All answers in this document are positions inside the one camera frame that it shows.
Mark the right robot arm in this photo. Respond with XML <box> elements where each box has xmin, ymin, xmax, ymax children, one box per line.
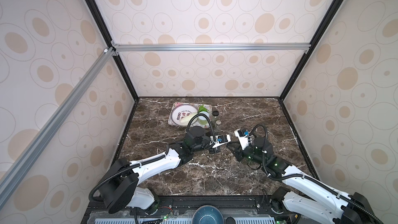
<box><xmin>227</xmin><ymin>124</ymin><xmax>382</xmax><ymax>224</ymax></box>

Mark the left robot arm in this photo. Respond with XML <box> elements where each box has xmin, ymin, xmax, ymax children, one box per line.
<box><xmin>88</xmin><ymin>113</ymin><xmax>231</xmax><ymax>215</ymax></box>

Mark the small clear glass bottle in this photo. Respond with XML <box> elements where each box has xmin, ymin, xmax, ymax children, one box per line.
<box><xmin>215</xmin><ymin>120</ymin><xmax>221</xmax><ymax>132</ymax></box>

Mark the dark lid spice jar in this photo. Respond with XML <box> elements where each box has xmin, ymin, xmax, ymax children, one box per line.
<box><xmin>212</xmin><ymin>110</ymin><xmax>220</xmax><ymax>122</ymax></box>

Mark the pale green cabbage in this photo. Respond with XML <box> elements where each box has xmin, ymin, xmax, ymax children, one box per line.
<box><xmin>180</xmin><ymin>112</ymin><xmax>197</xmax><ymax>125</ymax></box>

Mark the green leafy vegetable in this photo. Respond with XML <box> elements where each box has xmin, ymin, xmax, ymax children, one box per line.
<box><xmin>198</xmin><ymin>105</ymin><xmax>208</xmax><ymax>113</ymax></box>

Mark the floral rectangular tray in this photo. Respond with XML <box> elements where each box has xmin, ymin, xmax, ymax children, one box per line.
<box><xmin>168</xmin><ymin>102</ymin><xmax>212</xmax><ymax>127</ymax></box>

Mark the white plate with red text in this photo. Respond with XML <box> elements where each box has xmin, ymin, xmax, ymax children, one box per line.
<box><xmin>171</xmin><ymin>104</ymin><xmax>198</xmax><ymax>127</ymax></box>

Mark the blue bowl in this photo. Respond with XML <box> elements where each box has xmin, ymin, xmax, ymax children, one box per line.
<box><xmin>191</xmin><ymin>205</ymin><xmax>224</xmax><ymax>224</ymax></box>

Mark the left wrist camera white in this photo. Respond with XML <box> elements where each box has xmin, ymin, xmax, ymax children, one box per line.
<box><xmin>213</xmin><ymin>134</ymin><xmax>231</xmax><ymax>145</ymax></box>

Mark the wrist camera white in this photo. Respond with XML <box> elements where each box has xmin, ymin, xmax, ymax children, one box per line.
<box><xmin>234</xmin><ymin>128</ymin><xmax>251</xmax><ymax>150</ymax></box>
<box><xmin>213</xmin><ymin>134</ymin><xmax>231</xmax><ymax>145</ymax></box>

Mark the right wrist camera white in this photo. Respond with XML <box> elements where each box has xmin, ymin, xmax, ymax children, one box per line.
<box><xmin>234</xmin><ymin>128</ymin><xmax>251</xmax><ymax>150</ymax></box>

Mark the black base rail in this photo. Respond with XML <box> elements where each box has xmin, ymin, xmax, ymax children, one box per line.
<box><xmin>82</xmin><ymin>194</ymin><xmax>302</xmax><ymax>224</ymax></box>

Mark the horizontal aluminium rail back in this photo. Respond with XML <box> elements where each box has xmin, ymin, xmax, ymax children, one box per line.
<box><xmin>114</xmin><ymin>43</ymin><xmax>311</xmax><ymax>52</ymax></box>

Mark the black vertical frame post right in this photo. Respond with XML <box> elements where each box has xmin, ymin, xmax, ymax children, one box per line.
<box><xmin>279</xmin><ymin>0</ymin><xmax>344</xmax><ymax>103</ymax></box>

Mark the black vertical frame post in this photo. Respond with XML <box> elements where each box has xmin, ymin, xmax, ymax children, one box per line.
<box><xmin>84</xmin><ymin>0</ymin><xmax>140</xmax><ymax>101</ymax></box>
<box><xmin>279</xmin><ymin>0</ymin><xmax>344</xmax><ymax>103</ymax></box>

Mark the aluminium rail left wall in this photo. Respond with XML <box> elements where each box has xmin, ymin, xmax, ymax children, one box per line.
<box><xmin>1</xmin><ymin>47</ymin><xmax>115</xmax><ymax>208</ymax></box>

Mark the black vertical frame post left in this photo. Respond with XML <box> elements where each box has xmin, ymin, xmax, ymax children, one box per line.
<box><xmin>84</xmin><ymin>0</ymin><xmax>140</xmax><ymax>101</ymax></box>

